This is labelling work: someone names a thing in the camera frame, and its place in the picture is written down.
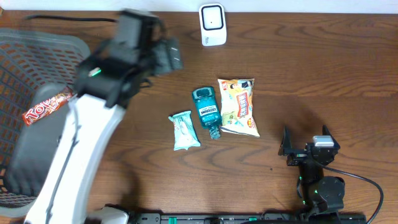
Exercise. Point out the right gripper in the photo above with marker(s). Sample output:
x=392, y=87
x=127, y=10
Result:
x=298, y=155

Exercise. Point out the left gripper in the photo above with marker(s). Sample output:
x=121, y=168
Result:
x=163, y=50

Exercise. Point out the yellow snack bag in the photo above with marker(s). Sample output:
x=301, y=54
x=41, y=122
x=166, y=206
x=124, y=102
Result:
x=237, y=107

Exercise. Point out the teal mouthwash bottle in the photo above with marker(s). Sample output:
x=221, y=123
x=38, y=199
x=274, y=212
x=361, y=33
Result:
x=207, y=109

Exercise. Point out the light blue wet wipes pack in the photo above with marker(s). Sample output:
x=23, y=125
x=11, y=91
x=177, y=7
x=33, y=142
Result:
x=184, y=132

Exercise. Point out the grey plastic shopping basket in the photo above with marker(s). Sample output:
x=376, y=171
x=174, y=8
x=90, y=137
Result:
x=35, y=66

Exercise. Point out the red chocolate bar wrapper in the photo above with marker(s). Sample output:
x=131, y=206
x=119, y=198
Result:
x=47, y=107

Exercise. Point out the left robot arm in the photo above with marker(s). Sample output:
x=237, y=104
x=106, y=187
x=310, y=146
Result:
x=106, y=81

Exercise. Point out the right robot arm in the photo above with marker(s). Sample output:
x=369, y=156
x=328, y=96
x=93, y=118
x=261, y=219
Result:
x=321, y=194

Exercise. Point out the white barcode scanner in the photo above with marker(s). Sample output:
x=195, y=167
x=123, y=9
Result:
x=212, y=25

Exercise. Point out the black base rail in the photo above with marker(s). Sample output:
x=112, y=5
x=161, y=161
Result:
x=156, y=218

